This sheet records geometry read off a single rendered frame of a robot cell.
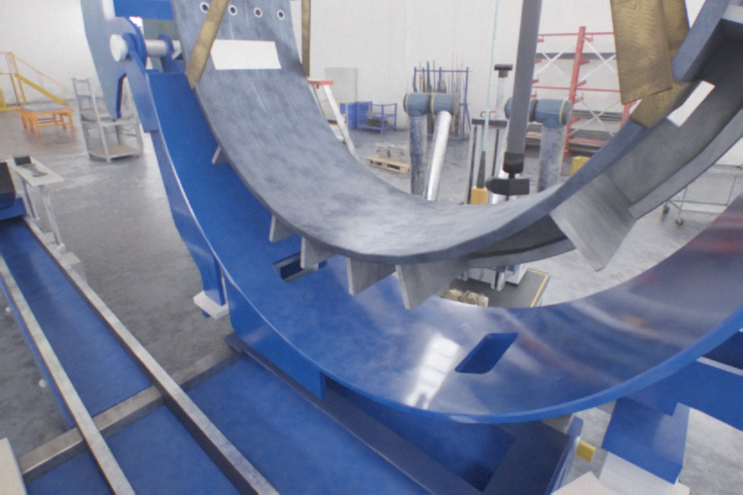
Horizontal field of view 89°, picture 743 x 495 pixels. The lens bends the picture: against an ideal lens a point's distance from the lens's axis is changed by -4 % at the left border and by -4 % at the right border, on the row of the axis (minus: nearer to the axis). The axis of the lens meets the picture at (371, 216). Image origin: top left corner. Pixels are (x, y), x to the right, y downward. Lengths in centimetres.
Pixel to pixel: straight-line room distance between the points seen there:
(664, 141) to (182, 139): 209
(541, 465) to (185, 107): 236
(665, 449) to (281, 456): 144
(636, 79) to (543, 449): 149
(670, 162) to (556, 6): 1104
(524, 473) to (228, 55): 229
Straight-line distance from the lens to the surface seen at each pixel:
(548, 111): 258
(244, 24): 237
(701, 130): 138
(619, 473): 174
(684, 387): 156
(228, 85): 218
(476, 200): 222
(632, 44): 94
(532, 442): 198
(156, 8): 271
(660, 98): 89
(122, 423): 231
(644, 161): 141
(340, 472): 192
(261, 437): 207
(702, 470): 320
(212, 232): 218
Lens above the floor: 212
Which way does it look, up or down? 21 degrees down
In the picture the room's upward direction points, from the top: straight up
